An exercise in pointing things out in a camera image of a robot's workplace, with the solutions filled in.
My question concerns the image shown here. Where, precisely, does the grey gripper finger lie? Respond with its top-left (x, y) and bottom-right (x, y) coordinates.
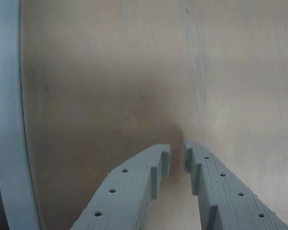
top-left (182, 140), bottom-right (288, 230)
top-left (70, 143), bottom-right (172, 230)

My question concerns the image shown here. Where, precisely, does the white-rimmed wooden tray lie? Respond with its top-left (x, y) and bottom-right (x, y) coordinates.
top-left (0, 0), bottom-right (43, 230)

